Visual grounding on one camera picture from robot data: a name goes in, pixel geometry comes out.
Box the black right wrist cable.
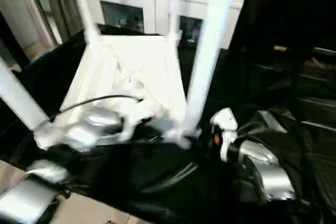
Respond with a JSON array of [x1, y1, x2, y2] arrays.
[[233, 129, 276, 154]]

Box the grey curtain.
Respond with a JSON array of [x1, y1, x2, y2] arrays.
[[41, 0, 85, 38]]

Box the white sliding door frame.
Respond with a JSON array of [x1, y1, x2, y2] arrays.
[[5, 0, 62, 48]]

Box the white plastic table top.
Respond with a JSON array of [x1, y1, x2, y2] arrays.
[[33, 33, 201, 152]]

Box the black cabinet with gold label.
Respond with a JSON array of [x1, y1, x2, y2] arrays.
[[228, 0, 336, 51]]

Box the white plastic table leg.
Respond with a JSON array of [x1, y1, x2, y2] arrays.
[[67, 0, 102, 44], [0, 55, 51, 132], [167, 0, 184, 46], [180, 0, 242, 141]]

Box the black work mat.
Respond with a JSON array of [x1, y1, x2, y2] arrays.
[[0, 24, 336, 224]]

